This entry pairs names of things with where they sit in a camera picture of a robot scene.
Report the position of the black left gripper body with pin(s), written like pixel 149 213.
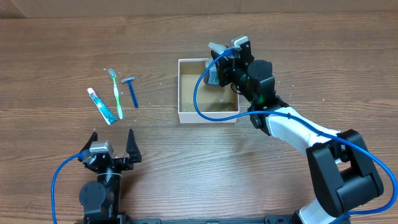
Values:
pixel 122 165

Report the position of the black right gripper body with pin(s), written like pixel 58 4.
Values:
pixel 226 74

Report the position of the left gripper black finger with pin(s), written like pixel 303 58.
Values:
pixel 132 148
pixel 93 138

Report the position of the teal toothpaste tube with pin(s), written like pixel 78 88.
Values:
pixel 103 109

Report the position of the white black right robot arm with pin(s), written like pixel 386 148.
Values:
pixel 343 173

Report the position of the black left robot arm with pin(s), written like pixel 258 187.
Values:
pixel 101 198

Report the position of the pink open box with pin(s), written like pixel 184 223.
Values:
pixel 212 100

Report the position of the blue disposable razor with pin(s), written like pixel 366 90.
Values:
pixel 129 82

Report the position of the green toothbrush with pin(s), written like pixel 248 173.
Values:
pixel 112 75

